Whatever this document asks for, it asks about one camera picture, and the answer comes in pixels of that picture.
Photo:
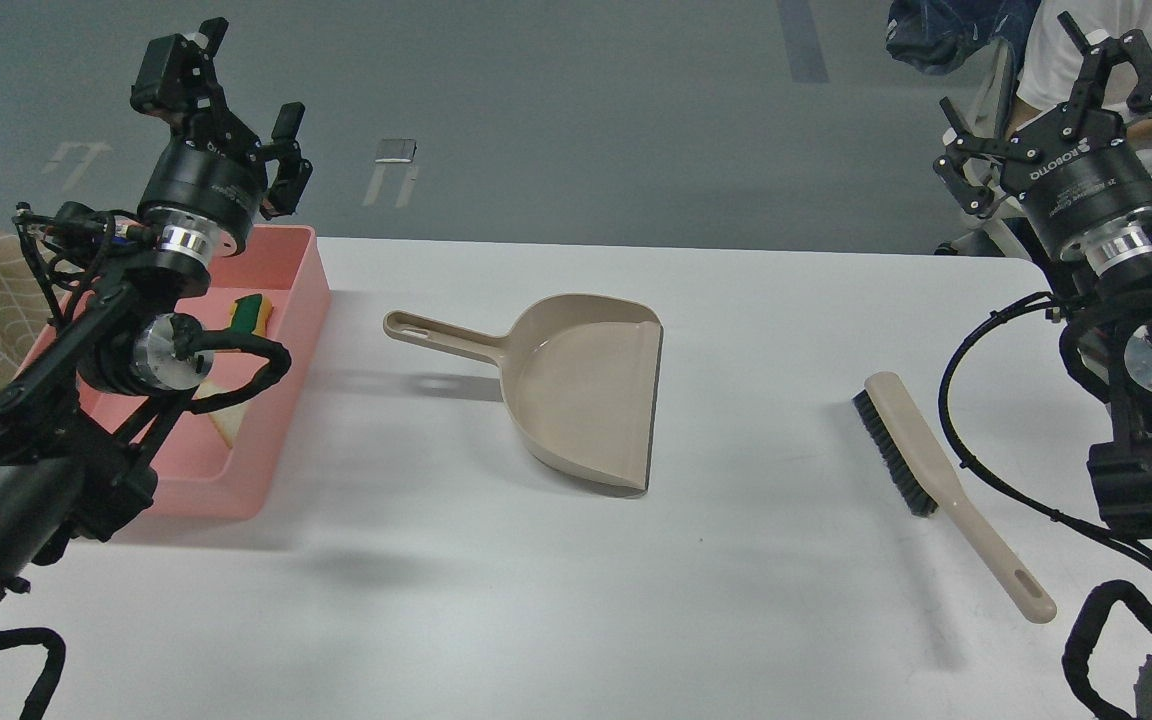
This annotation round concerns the yellow green sponge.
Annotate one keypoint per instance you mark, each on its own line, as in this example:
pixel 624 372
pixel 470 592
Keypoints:
pixel 250 314

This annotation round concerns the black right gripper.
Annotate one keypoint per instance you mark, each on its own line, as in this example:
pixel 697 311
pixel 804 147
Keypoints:
pixel 1086 190

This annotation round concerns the silver floor socket plate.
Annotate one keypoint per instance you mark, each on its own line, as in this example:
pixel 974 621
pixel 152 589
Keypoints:
pixel 396 151

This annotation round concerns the white foam piece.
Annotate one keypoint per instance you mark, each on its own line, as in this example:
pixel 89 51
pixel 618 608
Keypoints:
pixel 226 421

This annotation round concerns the white office chair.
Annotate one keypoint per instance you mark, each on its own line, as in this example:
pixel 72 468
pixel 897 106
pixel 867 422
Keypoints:
pixel 998 237

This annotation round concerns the beige plastic dustpan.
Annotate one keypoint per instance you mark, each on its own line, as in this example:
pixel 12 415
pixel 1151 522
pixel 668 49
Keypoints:
pixel 579 376

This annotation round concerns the dark blue bag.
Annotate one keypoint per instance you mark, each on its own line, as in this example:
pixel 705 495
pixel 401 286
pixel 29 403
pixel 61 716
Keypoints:
pixel 936 37

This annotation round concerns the pink plastic bin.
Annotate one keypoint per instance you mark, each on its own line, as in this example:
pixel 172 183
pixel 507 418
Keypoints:
pixel 197 475

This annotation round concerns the beige hand brush black bristles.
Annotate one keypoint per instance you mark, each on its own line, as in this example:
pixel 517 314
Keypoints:
pixel 928 481

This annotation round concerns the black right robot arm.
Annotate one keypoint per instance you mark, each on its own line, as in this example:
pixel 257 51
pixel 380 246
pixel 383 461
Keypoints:
pixel 1081 56

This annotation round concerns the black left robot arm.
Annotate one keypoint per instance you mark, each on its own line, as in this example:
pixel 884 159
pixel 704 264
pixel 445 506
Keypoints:
pixel 81 423

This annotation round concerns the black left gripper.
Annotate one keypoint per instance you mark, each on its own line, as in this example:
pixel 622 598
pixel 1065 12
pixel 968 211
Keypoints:
pixel 205 171

